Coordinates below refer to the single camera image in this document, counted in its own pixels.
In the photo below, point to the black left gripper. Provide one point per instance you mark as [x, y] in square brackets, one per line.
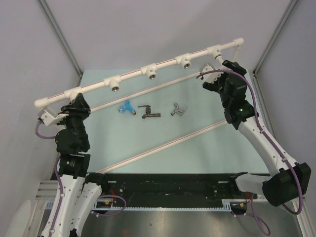
[78, 107]

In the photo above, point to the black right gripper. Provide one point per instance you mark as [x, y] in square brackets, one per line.
[213, 87]

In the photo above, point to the white faucet blue cap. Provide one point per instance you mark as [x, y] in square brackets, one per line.
[219, 59]

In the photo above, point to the white PVC pipe frame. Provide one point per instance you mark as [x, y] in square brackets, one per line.
[149, 71]

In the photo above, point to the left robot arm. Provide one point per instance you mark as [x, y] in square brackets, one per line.
[75, 196]

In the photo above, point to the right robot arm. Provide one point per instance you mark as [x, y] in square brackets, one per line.
[288, 179]

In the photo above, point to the blue plastic faucet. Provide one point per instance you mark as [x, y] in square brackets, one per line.
[127, 107]

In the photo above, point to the dark bronze faucet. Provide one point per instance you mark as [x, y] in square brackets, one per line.
[148, 113]

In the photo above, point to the chrome metal faucet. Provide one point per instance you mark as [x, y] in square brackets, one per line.
[177, 110]

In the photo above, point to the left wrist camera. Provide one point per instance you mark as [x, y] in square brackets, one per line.
[49, 117]

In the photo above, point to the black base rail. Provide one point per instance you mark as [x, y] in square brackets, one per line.
[166, 187]

